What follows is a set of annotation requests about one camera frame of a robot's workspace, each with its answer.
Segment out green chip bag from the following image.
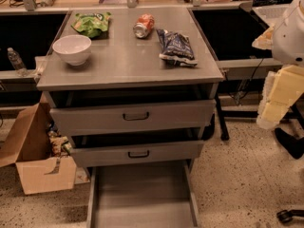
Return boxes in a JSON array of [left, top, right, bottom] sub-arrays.
[[71, 12, 111, 39]]

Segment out bottom grey drawer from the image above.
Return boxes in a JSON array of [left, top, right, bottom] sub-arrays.
[[86, 161, 201, 228]]

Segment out orange soda can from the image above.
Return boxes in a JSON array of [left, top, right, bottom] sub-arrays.
[[133, 13, 155, 39]]

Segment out blue chip bag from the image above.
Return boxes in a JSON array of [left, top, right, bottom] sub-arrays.
[[157, 29, 198, 67]]

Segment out cardboard box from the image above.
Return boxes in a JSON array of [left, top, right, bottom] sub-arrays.
[[0, 100, 76, 195]]

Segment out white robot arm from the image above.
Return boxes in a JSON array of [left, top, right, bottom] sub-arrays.
[[252, 0, 304, 129]]

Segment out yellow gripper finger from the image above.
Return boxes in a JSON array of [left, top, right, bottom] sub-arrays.
[[252, 27, 274, 50], [256, 65, 304, 129]]

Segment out top grey drawer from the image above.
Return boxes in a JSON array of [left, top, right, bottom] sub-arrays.
[[50, 100, 215, 136]]

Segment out middle grey drawer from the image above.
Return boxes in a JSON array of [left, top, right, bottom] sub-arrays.
[[71, 141, 203, 167]]

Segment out white bowl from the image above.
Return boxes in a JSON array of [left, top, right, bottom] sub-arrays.
[[52, 35, 91, 66]]

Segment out black chair caster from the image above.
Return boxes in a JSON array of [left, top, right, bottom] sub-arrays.
[[276, 209, 304, 223]]

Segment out clear water bottle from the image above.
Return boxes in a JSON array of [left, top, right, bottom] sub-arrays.
[[8, 47, 29, 77]]

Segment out grey drawer cabinet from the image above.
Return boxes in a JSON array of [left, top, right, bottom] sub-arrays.
[[36, 6, 224, 228]]

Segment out silver laptop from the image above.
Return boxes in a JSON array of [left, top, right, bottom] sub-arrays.
[[252, 0, 304, 27]]

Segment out snack packets in box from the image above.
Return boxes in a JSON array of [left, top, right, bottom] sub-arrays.
[[47, 122, 72, 158]]

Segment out grey drawer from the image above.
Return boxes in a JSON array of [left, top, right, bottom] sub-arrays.
[[71, 141, 203, 167], [50, 100, 215, 136], [86, 161, 201, 228]]

